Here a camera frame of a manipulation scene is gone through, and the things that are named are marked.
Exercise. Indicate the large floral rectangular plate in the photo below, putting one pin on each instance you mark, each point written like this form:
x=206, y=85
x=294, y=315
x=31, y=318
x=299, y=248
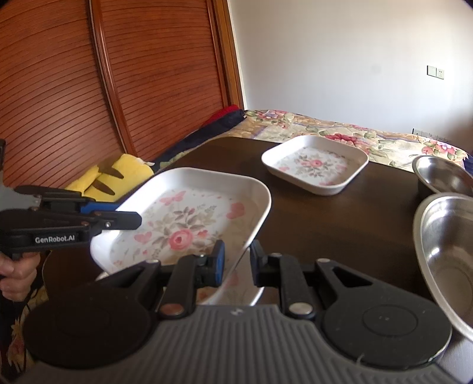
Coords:
x=185, y=211

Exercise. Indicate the person's left hand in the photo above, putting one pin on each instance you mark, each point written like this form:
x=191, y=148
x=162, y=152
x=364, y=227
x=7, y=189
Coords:
x=18, y=276

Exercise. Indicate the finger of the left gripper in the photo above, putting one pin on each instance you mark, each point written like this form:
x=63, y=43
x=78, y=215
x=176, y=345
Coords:
x=61, y=200
x=98, y=221

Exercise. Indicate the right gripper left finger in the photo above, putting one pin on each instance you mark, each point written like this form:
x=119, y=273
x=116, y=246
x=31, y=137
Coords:
x=182, y=280

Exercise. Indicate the small steel bowl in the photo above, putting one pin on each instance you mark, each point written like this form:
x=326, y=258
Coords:
x=438, y=175

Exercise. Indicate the large steel bowl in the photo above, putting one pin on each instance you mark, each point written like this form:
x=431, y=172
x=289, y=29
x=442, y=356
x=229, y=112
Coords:
x=442, y=234

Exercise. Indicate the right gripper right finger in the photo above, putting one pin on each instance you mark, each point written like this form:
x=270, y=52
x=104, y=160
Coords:
x=284, y=273

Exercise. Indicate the yellow plush toy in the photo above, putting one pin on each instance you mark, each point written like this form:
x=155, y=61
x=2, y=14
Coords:
x=112, y=178

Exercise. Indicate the dark blue blanket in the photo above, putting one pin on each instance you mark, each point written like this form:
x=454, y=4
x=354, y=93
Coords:
x=198, y=137

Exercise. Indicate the wooden louvered wardrobe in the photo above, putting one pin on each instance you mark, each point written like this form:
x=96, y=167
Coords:
x=85, y=80

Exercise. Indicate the white wall switch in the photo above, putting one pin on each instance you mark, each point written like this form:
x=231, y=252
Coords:
x=435, y=72

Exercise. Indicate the red cloth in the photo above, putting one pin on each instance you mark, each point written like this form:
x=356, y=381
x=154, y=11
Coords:
x=220, y=114

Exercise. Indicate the floral bedspread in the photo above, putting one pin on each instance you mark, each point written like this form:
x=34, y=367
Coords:
x=391, y=149

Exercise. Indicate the small floral square plate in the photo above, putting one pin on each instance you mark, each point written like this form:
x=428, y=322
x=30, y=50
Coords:
x=321, y=166

